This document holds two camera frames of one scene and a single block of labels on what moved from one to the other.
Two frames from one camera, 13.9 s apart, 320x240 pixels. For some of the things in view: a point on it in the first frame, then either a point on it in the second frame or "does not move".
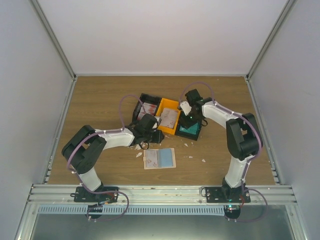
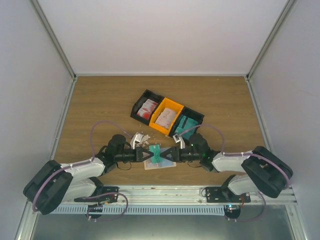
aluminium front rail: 161,194 does not move
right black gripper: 187,124 to 171,150
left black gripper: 158,138 to 140,150
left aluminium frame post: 53,36 does not move
